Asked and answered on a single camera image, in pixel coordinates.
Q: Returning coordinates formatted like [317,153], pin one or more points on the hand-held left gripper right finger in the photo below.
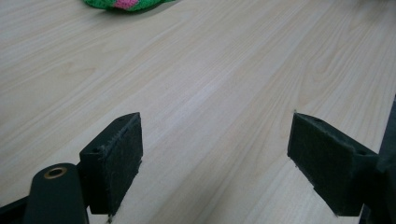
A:
[327,168]

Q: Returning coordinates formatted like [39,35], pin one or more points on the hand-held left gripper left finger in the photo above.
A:
[115,161]

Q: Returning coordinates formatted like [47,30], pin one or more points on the striped knitted pet sweater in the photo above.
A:
[127,4]

